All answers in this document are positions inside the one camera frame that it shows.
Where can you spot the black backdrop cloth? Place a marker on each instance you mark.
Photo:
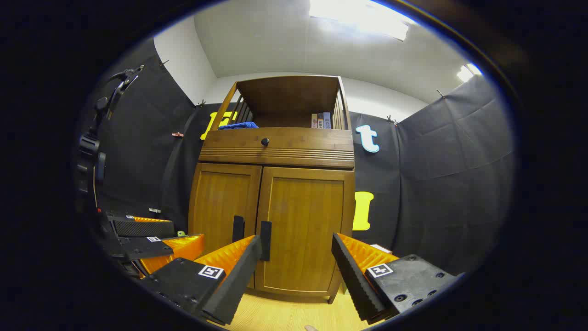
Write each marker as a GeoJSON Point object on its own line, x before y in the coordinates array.
{"type": "Point", "coordinates": [436, 174]}

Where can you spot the wooden shoe cabinet door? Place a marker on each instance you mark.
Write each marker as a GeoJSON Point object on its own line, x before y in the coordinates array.
{"type": "Point", "coordinates": [305, 216]}
{"type": "Point", "coordinates": [220, 197]}

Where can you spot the large ceiling light panel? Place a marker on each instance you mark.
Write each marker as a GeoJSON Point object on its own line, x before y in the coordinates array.
{"type": "Point", "coordinates": [358, 18]}

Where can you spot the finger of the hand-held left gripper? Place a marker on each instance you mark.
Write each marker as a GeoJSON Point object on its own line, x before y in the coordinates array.
{"type": "Point", "coordinates": [142, 228]}
{"type": "Point", "coordinates": [147, 248]}

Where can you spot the small ceiling light panel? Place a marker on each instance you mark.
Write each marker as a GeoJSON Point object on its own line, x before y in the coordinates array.
{"type": "Point", "coordinates": [467, 72]}

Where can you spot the tan book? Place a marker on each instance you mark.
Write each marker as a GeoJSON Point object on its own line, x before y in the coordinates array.
{"type": "Point", "coordinates": [314, 121]}

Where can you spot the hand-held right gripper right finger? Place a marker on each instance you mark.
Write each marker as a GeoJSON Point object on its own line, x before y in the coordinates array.
{"type": "Point", "coordinates": [351, 276]}

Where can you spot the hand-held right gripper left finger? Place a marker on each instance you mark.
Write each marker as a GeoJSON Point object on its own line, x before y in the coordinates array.
{"type": "Point", "coordinates": [239, 280]}

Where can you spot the wooden double-door shoe cabinet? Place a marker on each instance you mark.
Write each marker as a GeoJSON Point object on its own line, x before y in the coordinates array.
{"type": "Point", "coordinates": [280, 96]}

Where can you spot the blue cloth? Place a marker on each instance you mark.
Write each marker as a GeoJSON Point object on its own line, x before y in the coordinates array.
{"type": "Point", "coordinates": [239, 125]}

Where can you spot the wooden cabinet drawer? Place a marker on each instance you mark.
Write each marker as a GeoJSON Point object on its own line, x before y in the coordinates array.
{"type": "Point", "coordinates": [303, 147]}

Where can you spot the dark book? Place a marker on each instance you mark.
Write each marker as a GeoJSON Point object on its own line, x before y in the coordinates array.
{"type": "Point", "coordinates": [320, 121]}

